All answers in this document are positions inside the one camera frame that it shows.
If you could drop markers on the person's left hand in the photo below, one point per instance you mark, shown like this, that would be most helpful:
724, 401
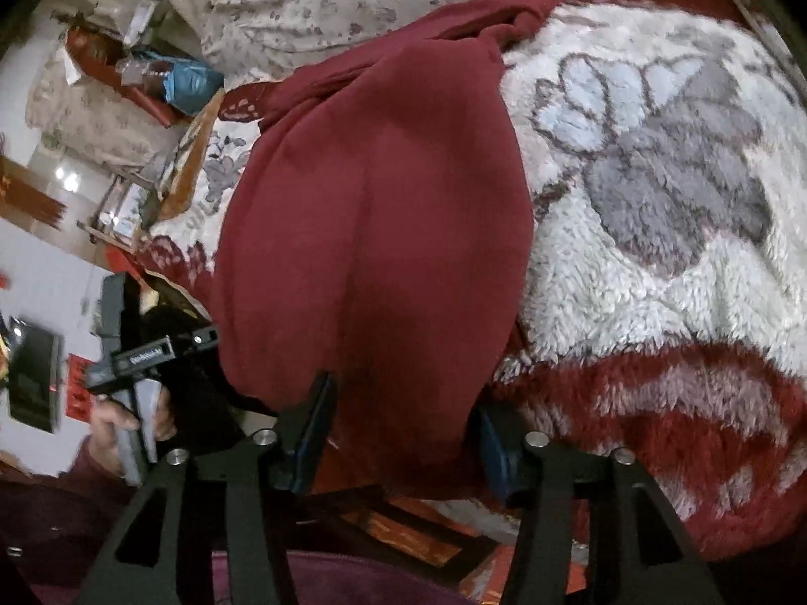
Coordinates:
104, 435

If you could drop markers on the blue plastic bag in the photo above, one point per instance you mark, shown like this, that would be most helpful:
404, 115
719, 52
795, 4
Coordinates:
192, 85

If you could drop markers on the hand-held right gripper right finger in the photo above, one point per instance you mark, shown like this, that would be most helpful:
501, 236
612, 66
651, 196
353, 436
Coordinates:
495, 454

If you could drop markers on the red wall paper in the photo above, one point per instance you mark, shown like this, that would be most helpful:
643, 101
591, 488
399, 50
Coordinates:
75, 391

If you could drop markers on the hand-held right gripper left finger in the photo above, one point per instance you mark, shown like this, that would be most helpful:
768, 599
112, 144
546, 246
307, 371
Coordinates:
309, 441

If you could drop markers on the floral pillow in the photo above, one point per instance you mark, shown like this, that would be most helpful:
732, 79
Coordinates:
82, 120

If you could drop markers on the maroon fleece garment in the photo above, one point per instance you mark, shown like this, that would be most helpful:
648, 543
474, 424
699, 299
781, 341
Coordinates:
378, 233

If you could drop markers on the wooden chair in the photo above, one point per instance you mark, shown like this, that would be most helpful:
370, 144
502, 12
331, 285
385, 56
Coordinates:
120, 201

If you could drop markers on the dark flat screen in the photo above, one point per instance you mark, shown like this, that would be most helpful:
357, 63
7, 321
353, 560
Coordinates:
35, 378

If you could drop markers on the floral bed quilt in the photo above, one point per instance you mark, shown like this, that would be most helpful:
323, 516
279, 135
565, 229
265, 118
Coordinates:
315, 6

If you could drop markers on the person's left forearm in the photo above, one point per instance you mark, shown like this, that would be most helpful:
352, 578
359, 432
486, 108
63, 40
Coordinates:
50, 517

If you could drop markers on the wooden stool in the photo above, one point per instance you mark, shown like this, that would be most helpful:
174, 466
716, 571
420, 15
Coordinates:
403, 532

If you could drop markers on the plush floral blanket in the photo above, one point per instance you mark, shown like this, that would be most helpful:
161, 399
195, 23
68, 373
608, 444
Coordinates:
662, 296

